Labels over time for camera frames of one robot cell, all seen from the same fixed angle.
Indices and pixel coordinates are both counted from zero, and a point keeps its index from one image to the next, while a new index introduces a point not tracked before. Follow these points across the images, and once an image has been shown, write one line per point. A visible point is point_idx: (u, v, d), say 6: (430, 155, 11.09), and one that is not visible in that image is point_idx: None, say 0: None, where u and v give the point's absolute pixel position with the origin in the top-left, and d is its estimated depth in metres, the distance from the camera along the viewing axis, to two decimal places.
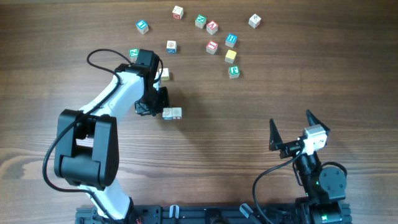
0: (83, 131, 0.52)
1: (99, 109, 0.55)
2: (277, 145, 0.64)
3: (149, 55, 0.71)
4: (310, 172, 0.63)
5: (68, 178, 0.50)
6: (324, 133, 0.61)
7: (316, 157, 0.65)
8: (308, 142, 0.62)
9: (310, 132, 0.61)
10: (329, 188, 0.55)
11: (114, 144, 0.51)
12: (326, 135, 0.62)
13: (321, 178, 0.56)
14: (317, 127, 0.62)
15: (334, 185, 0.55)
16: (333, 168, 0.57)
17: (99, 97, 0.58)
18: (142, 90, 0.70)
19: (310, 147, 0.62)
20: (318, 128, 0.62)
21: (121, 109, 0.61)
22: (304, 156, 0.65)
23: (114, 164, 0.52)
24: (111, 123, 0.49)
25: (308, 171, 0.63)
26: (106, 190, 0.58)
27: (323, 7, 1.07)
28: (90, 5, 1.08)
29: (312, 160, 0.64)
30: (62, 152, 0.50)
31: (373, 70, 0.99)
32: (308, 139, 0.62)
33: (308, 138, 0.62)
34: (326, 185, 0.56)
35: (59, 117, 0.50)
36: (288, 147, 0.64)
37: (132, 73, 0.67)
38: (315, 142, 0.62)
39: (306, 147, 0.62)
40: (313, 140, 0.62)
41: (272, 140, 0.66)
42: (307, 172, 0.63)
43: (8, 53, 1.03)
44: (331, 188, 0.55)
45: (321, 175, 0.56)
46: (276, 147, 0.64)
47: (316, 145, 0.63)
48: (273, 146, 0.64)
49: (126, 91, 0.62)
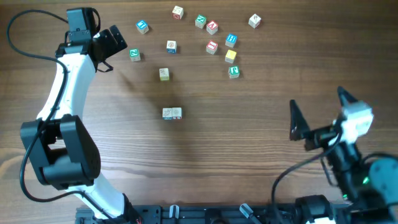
0: (50, 136, 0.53)
1: (57, 111, 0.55)
2: (303, 133, 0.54)
3: (79, 15, 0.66)
4: (347, 167, 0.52)
5: (56, 183, 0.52)
6: (370, 112, 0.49)
7: (356, 149, 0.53)
8: (348, 126, 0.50)
9: (351, 112, 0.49)
10: (385, 186, 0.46)
11: (86, 139, 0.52)
12: (372, 116, 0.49)
13: (372, 173, 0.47)
14: (359, 106, 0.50)
15: (388, 182, 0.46)
16: (387, 162, 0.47)
17: (52, 96, 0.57)
18: (92, 67, 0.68)
19: (350, 132, 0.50)
20: (360, 107, 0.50)
21: (78, 99, 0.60)
22: (340, 146, 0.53)
23: (94, 157, 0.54)
24: (75, 122, 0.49)
25: (346, 166, 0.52)
26: (96, 185, 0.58)
27: (322, 7, 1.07)
28: (90, 5, 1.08)
29: (352, 152, 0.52)
30: (38, 165, 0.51)
31: (372, 70, 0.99)
32: (349, 122, 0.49)
33: (347, 121, 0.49)
34: (380, 183, 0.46)
35: (20, 133, 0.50)
36: (317, 135, 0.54)
37: (75, 52, 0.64)
38: (357, 127, 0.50)
39: (345, 132, 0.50)
40: (356, 124, 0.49)
41: (294, 126, 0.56)
42: (344, 168, 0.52)
43: (8, 53, 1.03)
44: (387, 186, 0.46)
45: (372, 171, 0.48)
46: (302, 136, 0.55)
47: (359, 129, 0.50)
48: (299, 134, 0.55)
49: (76, 79, 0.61)
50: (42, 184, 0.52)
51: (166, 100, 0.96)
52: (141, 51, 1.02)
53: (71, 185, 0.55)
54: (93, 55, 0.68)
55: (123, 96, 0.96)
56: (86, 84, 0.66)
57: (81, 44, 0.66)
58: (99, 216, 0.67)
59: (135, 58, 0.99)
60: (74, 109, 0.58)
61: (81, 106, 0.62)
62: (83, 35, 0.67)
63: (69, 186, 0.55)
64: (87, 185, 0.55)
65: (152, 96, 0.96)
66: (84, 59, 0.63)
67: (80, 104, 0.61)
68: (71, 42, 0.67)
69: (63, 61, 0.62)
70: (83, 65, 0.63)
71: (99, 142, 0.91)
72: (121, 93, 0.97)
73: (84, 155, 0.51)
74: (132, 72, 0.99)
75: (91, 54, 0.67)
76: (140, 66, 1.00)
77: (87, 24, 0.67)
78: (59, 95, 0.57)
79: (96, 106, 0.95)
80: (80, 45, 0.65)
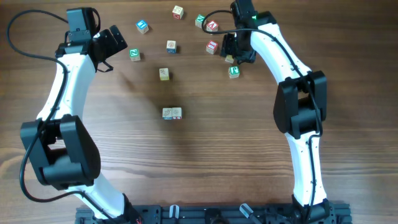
0: (50, 136, 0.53)
1: (57, 111, 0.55)
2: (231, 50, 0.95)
3: (79, 15, 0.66)
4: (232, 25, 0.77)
5: (56, 183, 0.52)
6: None
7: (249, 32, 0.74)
8: None
9: None
10: (250, 13, 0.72)
11: (86, 139, 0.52)
12: None
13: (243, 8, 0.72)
14: None
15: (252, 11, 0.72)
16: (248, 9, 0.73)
17: (52, 96, 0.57)
18: (92, 67, 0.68)
19: None
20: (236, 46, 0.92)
21: (78, 99, 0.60)
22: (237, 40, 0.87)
23: (94, 157, 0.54)
24: (75, 122, 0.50)
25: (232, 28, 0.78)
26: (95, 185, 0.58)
27: (323, 7, 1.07)
28: (90, 5, 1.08)
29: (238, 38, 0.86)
30: (38, 165, 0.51)
31: (373, 70, 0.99)
32: None
33: None
34: (248, 10, 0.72)
35: (20, 132, 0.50)
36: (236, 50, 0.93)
37: (76, 52, 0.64)
38: None
39: None
40: None
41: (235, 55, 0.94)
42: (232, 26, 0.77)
43: (7, 53, 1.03)
44: (250, 12, 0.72)
45: (244, 9, 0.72)
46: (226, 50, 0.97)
47: None
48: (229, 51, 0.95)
49: (75, 79, 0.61)
50: (42, 183, 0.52)
51: (166, 100, 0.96)
52: (141, 51, 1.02)
53: (71, 185, 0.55)
54: (93, 55, 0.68)
55: (123, 96, 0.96)
56: (86, 85, 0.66)
57: (81, 44, 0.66)
58: (98, 216, 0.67)
59: (135, 58, 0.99)
60: (75, 108, 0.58)
61: (81, 107, 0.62)
62: (83, 35, 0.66)
63: (69, 185, 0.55)
64: (87, 185, 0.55)
65: (152, 96, 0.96)
66: (84, 59, 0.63)
67: (80, 104, 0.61)
68: (71, 42, 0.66)
69: (63, 61, 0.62)
70: (82, 65, 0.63)
71: (99, 142, 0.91)
72: (121, 93, 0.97)
73: (84, 155, 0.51)
74: (132, 72, 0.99)
75: (91, 54, 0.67)
76: (140, 66, 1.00)
77: (87, 23, 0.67)
78: (59, 95, 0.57)
79: (96, 106, 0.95)
80: (80, 45, 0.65)
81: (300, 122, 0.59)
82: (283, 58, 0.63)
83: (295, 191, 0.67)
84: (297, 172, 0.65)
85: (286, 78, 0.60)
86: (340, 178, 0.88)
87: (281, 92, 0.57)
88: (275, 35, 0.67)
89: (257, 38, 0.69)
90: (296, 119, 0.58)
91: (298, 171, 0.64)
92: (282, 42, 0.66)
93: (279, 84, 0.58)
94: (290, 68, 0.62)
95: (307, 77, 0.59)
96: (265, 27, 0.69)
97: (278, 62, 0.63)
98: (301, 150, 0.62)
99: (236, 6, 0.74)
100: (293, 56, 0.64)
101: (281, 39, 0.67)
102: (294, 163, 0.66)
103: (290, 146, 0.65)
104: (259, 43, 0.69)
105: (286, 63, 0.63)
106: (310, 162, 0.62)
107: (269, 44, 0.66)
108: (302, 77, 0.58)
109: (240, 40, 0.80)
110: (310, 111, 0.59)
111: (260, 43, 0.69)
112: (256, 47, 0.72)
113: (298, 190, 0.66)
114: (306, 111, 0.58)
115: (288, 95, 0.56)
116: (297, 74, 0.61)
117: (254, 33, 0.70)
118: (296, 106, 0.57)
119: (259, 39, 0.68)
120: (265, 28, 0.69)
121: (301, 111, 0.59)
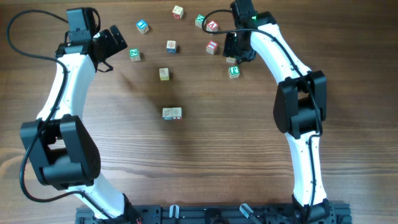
0: (49, 136, 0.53)
1: (57, 111, 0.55)
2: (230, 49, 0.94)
3: (79, 15, 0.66)
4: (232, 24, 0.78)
5: (56, 183, 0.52)
6: None
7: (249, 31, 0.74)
8: None
9: None
10: (250, 12, 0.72)
11: (86, 139, 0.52)
12: None
13: (242, 7, 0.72)
14: None
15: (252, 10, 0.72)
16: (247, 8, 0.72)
17: (52, 96, 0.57)
18: (92, 67, 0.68)
19: None
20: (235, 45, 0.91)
21: (78, 99, 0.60)
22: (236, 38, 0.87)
23: (94, 157, 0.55)
24: (75, 122, 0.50)
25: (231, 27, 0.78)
26: (95, 185, 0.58)
27: (323, 7, 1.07)
28: (91, 5, 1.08)
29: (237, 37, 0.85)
30: (38, 165, 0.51)
31: (373, 70, 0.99)
32: None
33: None
34: (247, 10, 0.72)
35: (20, 132, 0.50)
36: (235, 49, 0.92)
37: (76, 52, 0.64)
38: None
39: None
40: None
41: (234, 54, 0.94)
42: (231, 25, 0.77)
43: (7, 53, 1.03)
44: (250, 12, 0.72)
45: (243, 8, 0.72)
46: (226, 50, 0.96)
47: None
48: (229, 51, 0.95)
49: (75, 79, 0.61)
50: (41, 183, 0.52)
51: (166, 101, 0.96)
52: (141, 51, 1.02)
53: (71, 185, 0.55)
54: (93, 55, 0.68)
55: (123, 96, 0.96)
56: (86, 85, 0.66)
57: (81, 44, 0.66)
58: (98, 216, 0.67)
59: (135, 58, 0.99)
60: (75, 108, 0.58)
61: (81, 107, 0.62)
62: (83, 35, 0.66)
63: (69, 185, 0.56)
64: (87, 185, 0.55)
65: (152, 96, 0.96)
66: (84, 59, 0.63)
67: (80, 104, 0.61)
68: (71, 42, 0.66)
69: (63, 61, 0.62)
70: (82, 65, 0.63)
71: (99, 142, 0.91)
72: (121, 93, 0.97)
73: (84, 155, 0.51)
74: (132, 72, 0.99)
75: (91, 54, 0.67)
76: (140, 66, 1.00)
77: (87, 23, 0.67)
78: (59, 95, 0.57)
79: (96, 106, 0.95)
80: (80, 45, 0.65)
81: (300, 122, 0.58)
82: (283, 58, 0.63)
83: (295, 191, 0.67)
84: (297, 172, 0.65)
85: (285, 78, 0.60)
86: (340, 178, 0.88)
87: (281, 91, 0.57)
88: (275, 35, 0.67)
89: (257, 38, 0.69)
90: (295, 119, 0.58)
91: (298, 171, 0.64)
92: (282, 42, 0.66)
93: (278, 84, 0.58)
94: (290, 68, 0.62)
95: (307, 76, 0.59)
96: (265, 27, 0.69)
97: (278, 63, 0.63)
98: (301, 150, 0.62)
99: (236, 5, 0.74)
100: (293, 56, 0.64)
101: (281, 39, 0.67)
102: (294, 163, 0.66)
103: (290, 146, 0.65)
104: (259, 44, 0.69)
105: (285, 63, 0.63)
106: (310, 162, 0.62)
107: (268, 44, 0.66)
108: (301, 76, 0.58)
109: (240, 39, 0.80)
110: (310, 111, 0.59)
111: (260, 43, 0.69)
112: (256, 48, 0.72)
113: (298, 191, 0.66)
114: (306, 111, 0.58)
115: (288, 95, 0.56)
116: (297, 73, 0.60)
117: (254, 34, 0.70)
118: (296, 106, 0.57)
119: (259, 40, 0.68)
120: (265, 28, 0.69)
121: (301, 111, 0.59)
